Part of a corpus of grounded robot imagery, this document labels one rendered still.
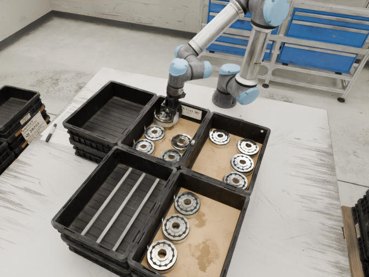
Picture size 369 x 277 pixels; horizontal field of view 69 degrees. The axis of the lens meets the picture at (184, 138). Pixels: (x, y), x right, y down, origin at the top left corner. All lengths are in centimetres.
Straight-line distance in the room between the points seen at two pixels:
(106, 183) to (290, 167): 92
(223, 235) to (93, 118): 88
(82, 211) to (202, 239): 47
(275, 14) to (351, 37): 194
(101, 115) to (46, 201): 50
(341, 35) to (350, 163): 120
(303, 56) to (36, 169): 263
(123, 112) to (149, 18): 286
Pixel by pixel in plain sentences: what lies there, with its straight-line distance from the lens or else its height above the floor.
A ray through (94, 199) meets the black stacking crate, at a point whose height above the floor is 83.
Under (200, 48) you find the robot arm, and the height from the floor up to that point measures 120.
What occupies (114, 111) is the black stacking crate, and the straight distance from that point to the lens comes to 152.
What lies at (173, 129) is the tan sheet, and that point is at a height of 83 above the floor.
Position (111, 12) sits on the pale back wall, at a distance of 448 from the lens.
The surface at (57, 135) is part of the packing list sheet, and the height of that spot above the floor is 70.
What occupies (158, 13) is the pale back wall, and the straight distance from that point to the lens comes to 416.
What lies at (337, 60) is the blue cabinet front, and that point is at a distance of 321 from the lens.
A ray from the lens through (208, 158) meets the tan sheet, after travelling 127.
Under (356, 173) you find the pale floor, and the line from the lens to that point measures 273.
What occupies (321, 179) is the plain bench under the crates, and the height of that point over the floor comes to 70.
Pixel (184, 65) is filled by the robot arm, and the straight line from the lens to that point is 113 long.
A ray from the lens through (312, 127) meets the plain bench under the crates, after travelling 180.
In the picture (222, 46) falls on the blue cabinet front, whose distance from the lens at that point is 313.
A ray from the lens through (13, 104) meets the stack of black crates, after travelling 238.
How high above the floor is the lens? 180
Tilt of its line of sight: 46 degrees down
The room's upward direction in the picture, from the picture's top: 3 degrees clockwise
